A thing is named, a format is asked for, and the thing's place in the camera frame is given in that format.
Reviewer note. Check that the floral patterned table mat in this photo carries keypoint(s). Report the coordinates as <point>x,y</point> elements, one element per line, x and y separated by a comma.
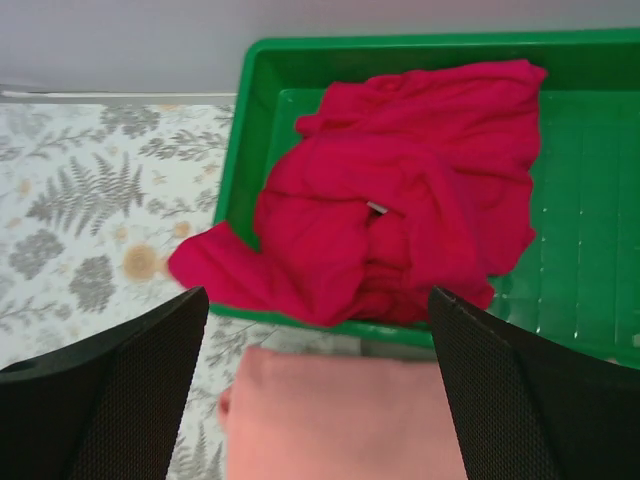
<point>94,199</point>

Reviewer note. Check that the folded salmon pink t-shirt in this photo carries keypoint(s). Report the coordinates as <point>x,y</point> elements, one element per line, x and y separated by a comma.
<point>303,417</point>

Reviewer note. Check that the magenta red t-shirt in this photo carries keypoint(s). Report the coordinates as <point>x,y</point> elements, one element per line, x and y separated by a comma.
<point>398,184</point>

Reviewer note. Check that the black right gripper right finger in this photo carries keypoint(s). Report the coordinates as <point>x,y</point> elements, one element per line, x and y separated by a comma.
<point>525,407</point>

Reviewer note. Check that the green plastic tray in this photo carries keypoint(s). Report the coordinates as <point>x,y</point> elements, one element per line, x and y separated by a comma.
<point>578,284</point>

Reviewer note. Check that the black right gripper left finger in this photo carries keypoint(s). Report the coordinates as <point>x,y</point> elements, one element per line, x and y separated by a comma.
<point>106,407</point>

